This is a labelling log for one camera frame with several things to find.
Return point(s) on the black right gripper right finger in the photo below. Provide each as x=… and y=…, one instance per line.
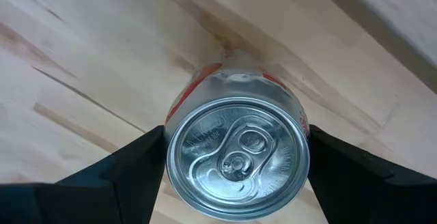
x=368, y=193

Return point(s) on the silver Diet Coke can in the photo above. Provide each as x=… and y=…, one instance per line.
x=239, y=155

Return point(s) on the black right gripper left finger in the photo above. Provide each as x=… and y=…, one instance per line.
x=85, y=193

